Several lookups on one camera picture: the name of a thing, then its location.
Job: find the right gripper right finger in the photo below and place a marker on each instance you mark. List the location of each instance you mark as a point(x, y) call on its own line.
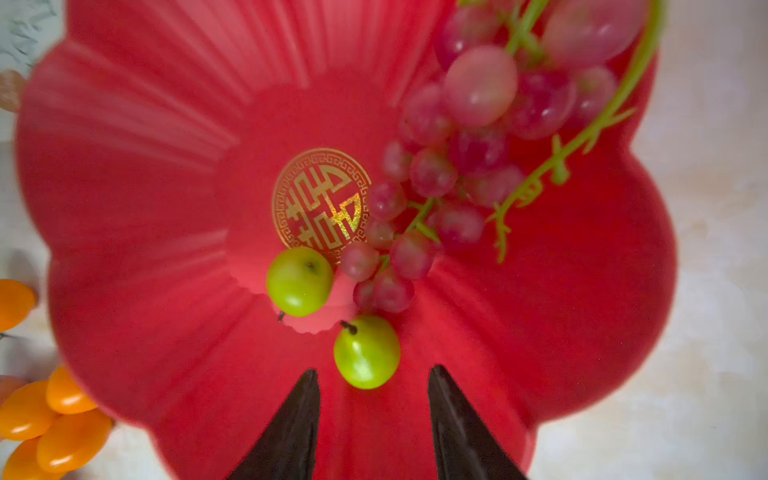
point(464, 447)

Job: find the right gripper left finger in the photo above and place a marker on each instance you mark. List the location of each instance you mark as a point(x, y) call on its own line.
point(287, 447)

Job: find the green fake pear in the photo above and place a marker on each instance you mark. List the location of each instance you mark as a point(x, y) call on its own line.
point(367, 352)

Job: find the small green fake apple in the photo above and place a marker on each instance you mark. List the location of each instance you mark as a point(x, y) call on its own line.
point(299, 282)

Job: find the red flower-shaped fruit bowl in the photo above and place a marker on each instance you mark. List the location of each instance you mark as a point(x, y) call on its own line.
point(148, 148)

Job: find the purple fake grape bunch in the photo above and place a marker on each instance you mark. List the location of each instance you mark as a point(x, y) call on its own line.
point(525, 85)

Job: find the orange fake fruit cluster bottom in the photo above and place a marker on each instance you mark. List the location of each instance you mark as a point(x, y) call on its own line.
point(72, 441)

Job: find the orange fake fruit cluster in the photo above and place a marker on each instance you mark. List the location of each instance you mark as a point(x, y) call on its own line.
point(25, 414)
point(64, 395)
point(72, 441)

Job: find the orange fake fruit cluster left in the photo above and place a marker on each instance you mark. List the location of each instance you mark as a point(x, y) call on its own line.
point(64, 395)

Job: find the orange fake fruit cluster right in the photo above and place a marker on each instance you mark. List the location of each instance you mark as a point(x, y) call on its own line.
point(25, 414)

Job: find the pink fake peach upper left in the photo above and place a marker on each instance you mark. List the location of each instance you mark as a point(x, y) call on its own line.
point(8, 385)

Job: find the orange fake fruit top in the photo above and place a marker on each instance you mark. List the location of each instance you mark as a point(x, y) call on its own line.
point(17, 300)

